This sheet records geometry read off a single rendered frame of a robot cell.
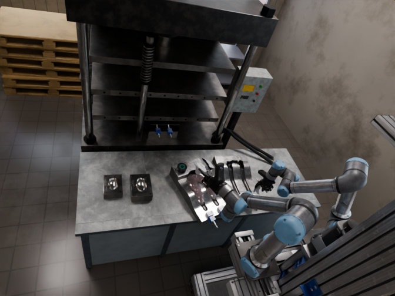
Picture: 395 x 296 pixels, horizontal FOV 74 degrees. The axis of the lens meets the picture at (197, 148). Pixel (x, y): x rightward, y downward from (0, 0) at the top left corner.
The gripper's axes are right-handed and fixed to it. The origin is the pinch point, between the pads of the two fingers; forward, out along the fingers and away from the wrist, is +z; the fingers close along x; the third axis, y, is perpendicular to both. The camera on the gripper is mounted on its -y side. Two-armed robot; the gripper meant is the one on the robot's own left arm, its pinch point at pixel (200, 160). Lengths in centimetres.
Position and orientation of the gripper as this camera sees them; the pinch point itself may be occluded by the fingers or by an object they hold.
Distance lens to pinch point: 145.5
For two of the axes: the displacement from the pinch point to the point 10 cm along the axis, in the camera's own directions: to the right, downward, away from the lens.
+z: -6.4, -6.5, 4.1
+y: -3.3, 7.2, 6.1
